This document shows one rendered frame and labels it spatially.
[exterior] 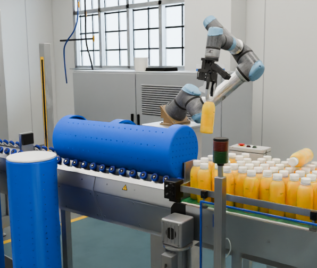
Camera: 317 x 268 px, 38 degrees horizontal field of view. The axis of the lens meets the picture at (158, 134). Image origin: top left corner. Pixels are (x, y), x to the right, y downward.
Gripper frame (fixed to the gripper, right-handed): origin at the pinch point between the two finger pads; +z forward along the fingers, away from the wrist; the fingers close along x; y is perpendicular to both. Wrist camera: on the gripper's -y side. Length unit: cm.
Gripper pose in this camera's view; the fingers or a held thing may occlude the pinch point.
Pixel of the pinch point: (209, 97)
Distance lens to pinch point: 235.0
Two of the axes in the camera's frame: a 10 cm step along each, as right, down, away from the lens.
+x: -5.2, -0.1, -8.5
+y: -8.4, -1.5, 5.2
